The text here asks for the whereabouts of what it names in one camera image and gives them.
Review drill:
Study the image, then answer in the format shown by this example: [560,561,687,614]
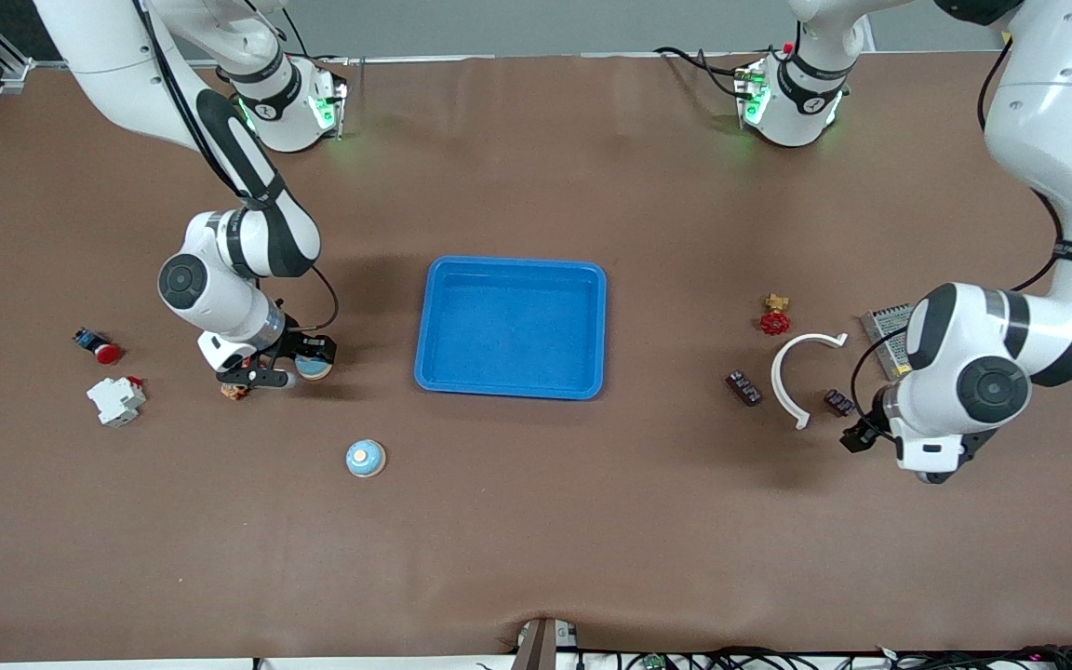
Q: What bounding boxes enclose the white curved plastic arc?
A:
[770,332,849,430]

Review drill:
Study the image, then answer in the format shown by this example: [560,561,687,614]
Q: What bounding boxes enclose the brown camera mount bracket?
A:
[511,617,580,670]

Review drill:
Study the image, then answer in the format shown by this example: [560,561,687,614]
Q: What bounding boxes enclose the white circuit breaker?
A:
[87,376,147,427]

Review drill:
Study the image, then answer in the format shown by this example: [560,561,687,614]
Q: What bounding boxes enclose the metal mesh power supply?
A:
[861,305,914,381]

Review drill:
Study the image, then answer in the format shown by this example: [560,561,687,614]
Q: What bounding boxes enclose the blue plastic tray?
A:
[414,256,608,401]

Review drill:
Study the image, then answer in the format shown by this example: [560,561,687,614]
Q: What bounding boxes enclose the red push button blue base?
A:
[74,328,122,366]

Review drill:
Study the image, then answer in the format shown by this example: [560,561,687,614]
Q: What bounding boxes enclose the black arm base cable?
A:
[654,45,746,101]

